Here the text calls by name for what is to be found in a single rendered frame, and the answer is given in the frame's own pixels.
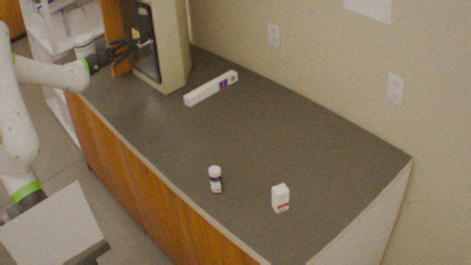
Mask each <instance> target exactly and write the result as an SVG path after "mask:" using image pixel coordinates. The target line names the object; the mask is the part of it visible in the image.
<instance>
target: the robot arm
mask: <svg viewBox="0 0 471 265"><path fill-rule="evenodd" d="M142 39H143V38H141V37H140V38H137V39H134V38H132V39H130V40H127V39H126V38H122V39H120V40H114V41H109V42H107V45H106V48H104V50H102V51H99V52H97V53H96V54H94V53H90V54H89V55H87V56H84V57H83V58H82V59H80V60H78V61H75V62H71V63H68V64H65V65H59V64H58V65H56V64H53V63H52V64H49V63H43V62H38V61H36V60H35V61H34V60H32V59H28V58H25V57H23V56H22V57H21V56H19V55H16V54H13V53H12V52H11V49H10V47H11V46H10V39H9V29H8V27H7V25H6V24H5V23H4V22H3V21H1V20H0V129H1V135H2V141H3V142H2V144H1V146H0V179H1V180H2V182H3V183H4V186H5V187H6V191H7V194H8V195H9V197H10V199H11V200H12V202H13V203H14V205H13V206H11V207H10V208H8V209H5V211H6V214H4V215H3V217H2V218H3V220H1V221H0V227H1V226H2V225H5V224H6V223H8V222H10V221H11V220H13V219H14V218H16V217H19V215H21V214H23V213H24V212H26V211H27V210H28V209H31V207H32V208H33V207H34V206H35V205H38V204H39V203H41V202H42V201H45V199H47V198H49V197H48V196H47V195H46V194H45V193H44V191H43V189H42V188H41V186H40V181H39V179H38V177H37V174H36V172H35V171H34V169H33V167H32V165H33V164H34V162H35V160H36V159H37V157H38V154H39V152H40V137H39V134H38V133H37V130H36V129H35V126H34V125H33V122H32V119H31V118H30V116H29V113H28V110H27V108H26V105H25V102H24V98H22V95H21V92H20V89H19V85H18V84H26V85H30V84H32V85H36V86H38V85H40V86H49V87H53V88H59V89H61V90H63V91H65V90H66V91H69V92H71V93H73V94H79V93H82V92H84V91H86V89H87V87H88V86H89V83H90V76H92V75H95V74H96V73H97V72H99V70H100V68H103V67H105V66H107V65H110V67H111V68H115V66H116V65H117V64H119V63H121V62H123V61H125V60H126V59H127V58H129V57H130V52H132V51H134V50H136V49H137V47H136V46H135V45H133V44H135V43H136V42H138V41H139V40H142ZM119 43H121V44H120V45H118V46H116V47H114V48H110V49H109V47H111V46H113V45H114V44H119ZM139 43H141V44H144V43H143V42H141V41H139ZM127 45H130V47H128V49H129V50H128V49H127V50H125V51H123V52H117V53H115V52H116V51H117V50H118V49H121V48H123V47H125V46H127ZM131 45H132V46H131ZM121 56H122V57H121ZM119 57H120V59H119V60H117V61H115V62H114V63H113V61H114V59H117V58H119Z"/></svg>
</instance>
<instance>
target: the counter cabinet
mask: <svg viewBox="0 0 471 265"><path fill-rule="evenodd" d="M63 95H64V97H65V101H66V103H67V108H68V110H69V114H70V116H71V119H72V124H73V125H74V127H75V133H76V135H77V140H78V142H79V143H80V146H81V151H82V153H83V156H84V158H85V161H86V165H87V167H88V169H89V170H93V171H94V172H95V173H96V174H97V175H98V178H99V179H100V180H101V181H102V182H103V183H104V184H105V186H106V188H107V189H108V190H109V191H110V192H111V193H112V194H113V196H114V197H115V199H116V200H117V201H118V202H119V203H120V205H121V206H122V207H123V208H124V209H125V210H126V211H127V212H128V214H129V215H130V216H131V217H132V218H133V219H134V220H135V222H136V223H137V224H138V225H139V226H140V227H141V228H142V229H143V230H144V231H145V232H146V233H147V234H148V235H149V236H150V237H151V238H152V239H153V240H154V241H155V242H156V244H157V245H158V246H159V247H160V248H162V249H163V250H164V251H165V252H166V254H167V255H168V256H169V257H170V258H171V259H173V260H174V262H175V263H176V264H177V265H261V264H260V263H259V262H258V261H256V260H255V259H253V258H252V257H250V256H249V255H248V254H247V253H246V252H245V251H244V250H242V249H241V248H240V247H239V246H238V245H236V244H235V243H233V242H232V241H231V240H230V239H229V238H228V237H226V236H225V235H224V234H223V233H222V232H221V231H219V230H217V229H215V228H214V227H213V226H212V225H211V224H210V223H208V222H207V221H206V220H205V219H204V218H203V217H202V216H201V215H200V214H198V213H197V212H196V211H194V210H193V209H192V208H191V207H190V206H188V205H187V204H186V203H185V202H184V201H183V200H182V199H181V198H179V196H178V195H177V194H176V193H175V192H174V191H173V190H172V189H170V188H169V187H168V186H167V185H166V184H165V183H164V182H163V181H162V180H160V179H159V178H158V177H157V176H156V174H155V173H154V172H153V171H151V170H150V169H149V168H148V167H147V166H146V165H145V164H144V163H142V161H141V160H140V159H139V158H138V157H137V156H136V155H135V154H134V153H133V152H132V151H131V150H130V149H129V148H128V147H127V146H126V145H125V144H124V143H123V142H122V141H121V140H120V139H119V138H118V137H117V136H116V135H115V134H114V133H113V132H112V131H111V130H110V129H109V128H108V127H107V126H106V124H105V123H104V122H103V121H101V120H100V118H99V117H98V116H97V114H94V113H93V111H92V110H91V109H90V108H89V107H88V106H87V105H86V103H85V102H83V100H82V99H81V98H80V97H79V96H77V94H73V93H71V92H69V91H66V90H65V91H63ZM411 166H412V165H411ZM411 166H410V168H409V169H408V171H407V172H406V173H405V174H404V176H403V177H401V178H400V180H398V181H397V182H396V184H395V185H394V186H393V188H391V189H390V190H389V191H388V193H387V194H386V195H385V196H384V197H383V199H382V200H380V201H379V202H378V203H377V204H376V205H375V206H374V207H373V208H372V210H371V211H370V212H368V213H367V214H366V215H365V216H364V217H363V218H362V219H361V221H360V222H359V223H358V224H356V225H355V226H354V227H353V228H352V229H351V230H350V231H349V233H348V234H347V235H345V236H344V237H343V238H342V239H341V240H340V241H339V242H338V243H337V244H336V245H335V246H333V247H332V248H331V249H330V250H329V251H328V252H327V253H326V254H325V255H324V256H323V257H322V258H320V259H319V260H317V261H316V262H315V263H314V264H313V265H379V263H380V261H381V257H382V256H383V253H384V251H385V247H386V245H387V241H388V239H389V236H390V234H391V230H392V228H393V226H394V223H395V221H396V217H397V213H398V211H399V207H400V204H401V202H402V199H403V195H404V193H405V189H406V186H407V183H408V176H409V172H410V170H411Z"/></svg>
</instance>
